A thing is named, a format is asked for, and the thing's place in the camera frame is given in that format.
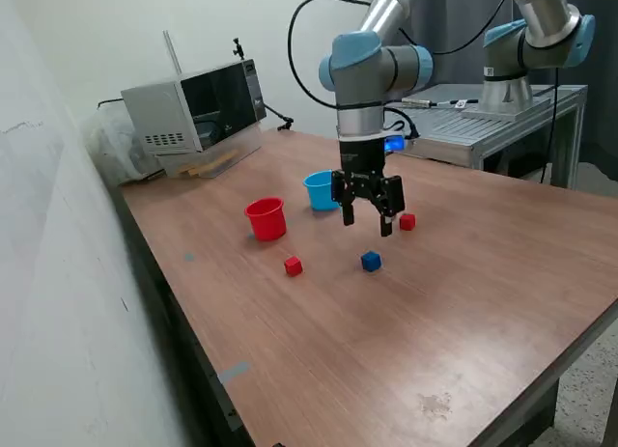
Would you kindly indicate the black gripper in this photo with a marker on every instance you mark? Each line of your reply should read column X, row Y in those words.
column 362, row 157

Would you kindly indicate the red cube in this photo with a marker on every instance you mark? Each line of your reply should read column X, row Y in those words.
column 408, row 222
column 293, row 266

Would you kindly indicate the blue cube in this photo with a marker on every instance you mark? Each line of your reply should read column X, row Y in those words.
column 371, row 262

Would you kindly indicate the silver blue-capped robot arm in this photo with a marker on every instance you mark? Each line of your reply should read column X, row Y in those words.
column 357, row 65

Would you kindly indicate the blue plastic cup bin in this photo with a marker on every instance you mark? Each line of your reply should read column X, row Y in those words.
column 316, row 193

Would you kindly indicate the red plastic cup bin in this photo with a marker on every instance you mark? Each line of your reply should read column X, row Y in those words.
column 265, row 222

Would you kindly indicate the aluminium slotted robot stand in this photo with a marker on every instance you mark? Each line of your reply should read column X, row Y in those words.
column 449, row 128

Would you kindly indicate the white warning label tag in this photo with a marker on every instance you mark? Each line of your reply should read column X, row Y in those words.
column 461, row 103

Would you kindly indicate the aluminium robot mounting plate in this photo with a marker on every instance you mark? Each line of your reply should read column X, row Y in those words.
column 502, row 114

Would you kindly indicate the grey tape strip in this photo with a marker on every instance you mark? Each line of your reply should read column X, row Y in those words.
column 234, row 372

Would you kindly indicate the grey microwave oven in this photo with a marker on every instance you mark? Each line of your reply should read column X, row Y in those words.
column 159, row 114

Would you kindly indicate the thin white rod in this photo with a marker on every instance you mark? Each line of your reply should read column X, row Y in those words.
column 173, row 53

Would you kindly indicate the crumpled clear plastic bag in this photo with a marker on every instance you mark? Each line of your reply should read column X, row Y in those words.
column 116, row 152

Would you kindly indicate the black ball-head mount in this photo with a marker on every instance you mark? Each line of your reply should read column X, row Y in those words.
column 237, row 48

